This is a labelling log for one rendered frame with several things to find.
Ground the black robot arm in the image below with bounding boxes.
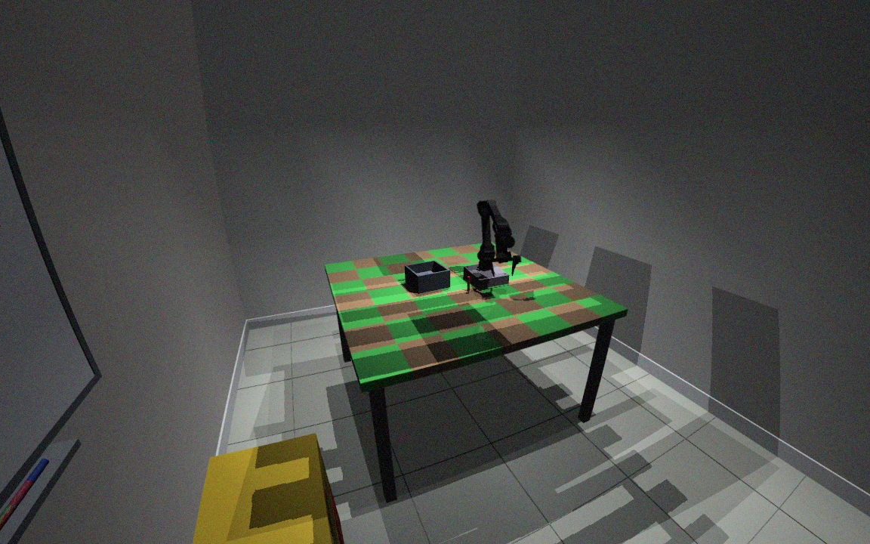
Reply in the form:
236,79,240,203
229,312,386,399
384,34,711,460
477,199,515,271

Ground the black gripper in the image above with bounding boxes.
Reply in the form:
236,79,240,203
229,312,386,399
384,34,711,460
483,246,521,277

